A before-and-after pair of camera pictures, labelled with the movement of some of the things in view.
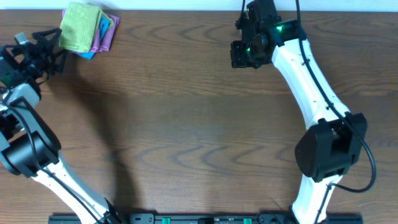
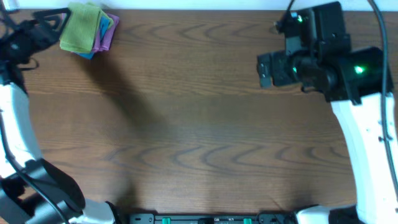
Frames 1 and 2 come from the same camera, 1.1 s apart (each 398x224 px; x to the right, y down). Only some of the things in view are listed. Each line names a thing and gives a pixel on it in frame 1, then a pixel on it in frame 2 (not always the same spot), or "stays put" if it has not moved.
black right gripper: [238, 61] → [278, 61]
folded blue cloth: [104, 23] stays put
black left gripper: [46, 57] → [44, 35]
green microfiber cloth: [78, 25] stays put
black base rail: [209, 218] stays put
